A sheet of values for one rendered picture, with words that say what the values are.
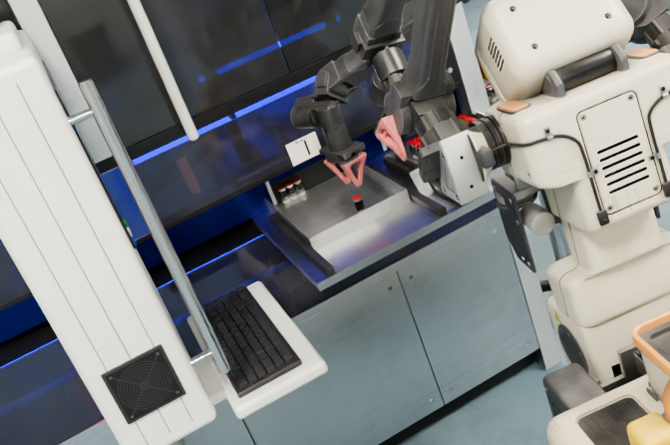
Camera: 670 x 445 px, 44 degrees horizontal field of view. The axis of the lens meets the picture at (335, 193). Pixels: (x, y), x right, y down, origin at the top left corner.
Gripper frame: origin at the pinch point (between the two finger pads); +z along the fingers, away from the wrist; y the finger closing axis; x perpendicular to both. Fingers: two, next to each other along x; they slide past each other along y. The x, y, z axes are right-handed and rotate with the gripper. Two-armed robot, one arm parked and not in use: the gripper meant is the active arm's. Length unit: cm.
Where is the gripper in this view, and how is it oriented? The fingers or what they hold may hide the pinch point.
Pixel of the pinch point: (352, 181)
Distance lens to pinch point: 193.4
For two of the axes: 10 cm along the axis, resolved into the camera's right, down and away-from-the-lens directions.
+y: -5.9, -1.5, 8.0
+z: 3.0, 8.7, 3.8
